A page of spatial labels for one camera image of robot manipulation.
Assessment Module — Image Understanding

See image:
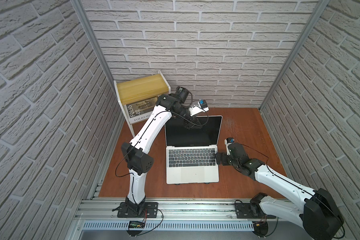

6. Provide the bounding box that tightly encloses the silver laptop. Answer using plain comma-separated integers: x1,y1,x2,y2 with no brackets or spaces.
165,116,223,185

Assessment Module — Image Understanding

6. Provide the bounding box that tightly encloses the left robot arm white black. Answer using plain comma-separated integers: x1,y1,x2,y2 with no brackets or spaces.
121,87,209,217

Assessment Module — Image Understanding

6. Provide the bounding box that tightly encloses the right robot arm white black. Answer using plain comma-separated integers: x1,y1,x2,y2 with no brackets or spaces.
215,138,345,240

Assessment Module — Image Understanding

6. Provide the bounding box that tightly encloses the Folio 02 book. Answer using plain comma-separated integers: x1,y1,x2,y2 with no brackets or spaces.
124,96,159,124

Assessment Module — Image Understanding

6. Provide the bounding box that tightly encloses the white shelf with wooden top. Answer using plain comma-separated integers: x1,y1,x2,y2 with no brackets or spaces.
114,72,171,137

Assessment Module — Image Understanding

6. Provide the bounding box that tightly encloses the right controller board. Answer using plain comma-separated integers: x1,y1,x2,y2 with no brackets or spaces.
253,222,269,238

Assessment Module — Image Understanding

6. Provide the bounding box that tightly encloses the controller board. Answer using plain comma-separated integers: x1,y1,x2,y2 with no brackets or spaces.
253,222,269,238
128,221,146,230

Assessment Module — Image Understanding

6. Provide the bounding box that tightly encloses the left controller board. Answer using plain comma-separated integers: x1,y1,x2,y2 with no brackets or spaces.
128,221,146,230

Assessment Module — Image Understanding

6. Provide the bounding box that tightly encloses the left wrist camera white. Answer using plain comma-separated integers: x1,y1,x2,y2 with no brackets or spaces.
188,100,209,117

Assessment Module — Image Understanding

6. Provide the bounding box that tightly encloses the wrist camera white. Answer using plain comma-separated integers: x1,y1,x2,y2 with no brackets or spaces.
188,100,209,117
224,138,235,156

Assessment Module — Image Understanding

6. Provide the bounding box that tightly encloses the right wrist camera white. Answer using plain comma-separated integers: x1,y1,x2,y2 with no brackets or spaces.
224,138,235,156

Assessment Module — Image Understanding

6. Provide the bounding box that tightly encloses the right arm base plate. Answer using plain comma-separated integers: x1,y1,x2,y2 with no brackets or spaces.
234,201,277,221

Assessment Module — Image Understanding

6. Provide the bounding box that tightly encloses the aluminium mounting rail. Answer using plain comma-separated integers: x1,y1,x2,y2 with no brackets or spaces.
71,197,301,232

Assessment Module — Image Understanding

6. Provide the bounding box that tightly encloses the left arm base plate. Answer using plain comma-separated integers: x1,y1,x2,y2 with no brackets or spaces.
116,201,159,219

